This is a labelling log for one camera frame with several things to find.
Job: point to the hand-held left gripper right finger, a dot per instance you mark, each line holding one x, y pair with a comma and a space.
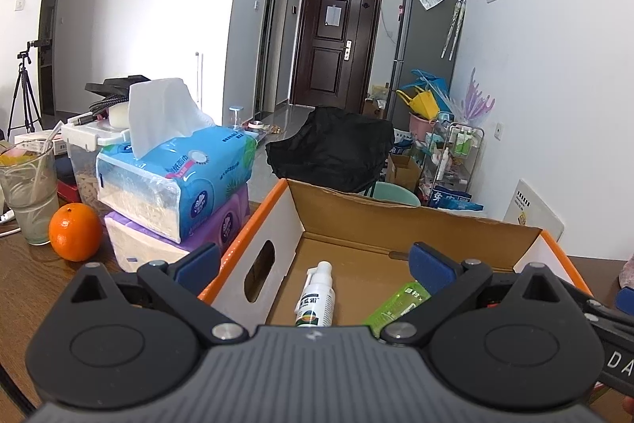
430, 269

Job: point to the black folding chair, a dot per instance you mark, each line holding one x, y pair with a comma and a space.
332, 145

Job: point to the clear drinking glass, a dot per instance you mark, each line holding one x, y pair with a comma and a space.
29, 200

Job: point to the clear plastic storage container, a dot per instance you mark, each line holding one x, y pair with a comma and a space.
86, 165

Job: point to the white spray bottle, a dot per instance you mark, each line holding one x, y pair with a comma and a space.
316, 299

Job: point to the orange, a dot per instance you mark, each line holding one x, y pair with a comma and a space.
75, 232

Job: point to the grey refrigerator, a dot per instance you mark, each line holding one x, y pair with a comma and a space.
421, 41

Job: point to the purple tissue pack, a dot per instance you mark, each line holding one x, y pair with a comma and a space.
218, 225

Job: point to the person's right hand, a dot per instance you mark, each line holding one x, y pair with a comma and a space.
629, 410

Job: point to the dark brown door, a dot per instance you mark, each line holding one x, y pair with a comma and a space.
332, 61

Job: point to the pink ceramic vase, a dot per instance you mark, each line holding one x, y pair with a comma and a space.
626, 272

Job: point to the black hair dryer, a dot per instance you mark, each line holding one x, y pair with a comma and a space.
111, 88

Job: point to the black camera tripod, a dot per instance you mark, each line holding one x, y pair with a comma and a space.
24, 81

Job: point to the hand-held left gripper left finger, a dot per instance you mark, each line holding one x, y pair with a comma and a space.
199, 265

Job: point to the white wall outlet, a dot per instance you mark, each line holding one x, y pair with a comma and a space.
498, 130

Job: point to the blue clothes hangers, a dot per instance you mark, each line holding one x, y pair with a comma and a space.
426, 78

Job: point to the blue pet water dispenser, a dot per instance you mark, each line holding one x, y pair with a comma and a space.
242, 120

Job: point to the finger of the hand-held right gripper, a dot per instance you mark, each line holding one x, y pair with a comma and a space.
592, 309
626, 298

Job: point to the yellow plastic hangers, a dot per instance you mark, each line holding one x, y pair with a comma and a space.
421, 103

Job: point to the red cardboard box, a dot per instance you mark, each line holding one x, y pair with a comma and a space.
356, 225

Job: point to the white board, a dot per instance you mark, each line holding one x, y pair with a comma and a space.
537, 210

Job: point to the blue and white carton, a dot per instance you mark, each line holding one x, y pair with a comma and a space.
453, 200

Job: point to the green spray bottle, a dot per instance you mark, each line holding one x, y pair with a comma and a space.
396, 306

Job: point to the purple clothes hangers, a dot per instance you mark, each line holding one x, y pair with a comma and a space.
475, 98

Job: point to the small brown cardboard box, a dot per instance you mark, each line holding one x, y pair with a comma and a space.
403, 170

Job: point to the blue tissue pack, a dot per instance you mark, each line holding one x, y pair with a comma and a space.
188, 175

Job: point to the pink bucket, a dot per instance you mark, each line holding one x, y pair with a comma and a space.
421, 125

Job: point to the folded clear umbrella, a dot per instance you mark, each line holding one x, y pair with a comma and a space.
453, 24

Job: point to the teal plastic basin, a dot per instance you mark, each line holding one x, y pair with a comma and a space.
396, 195

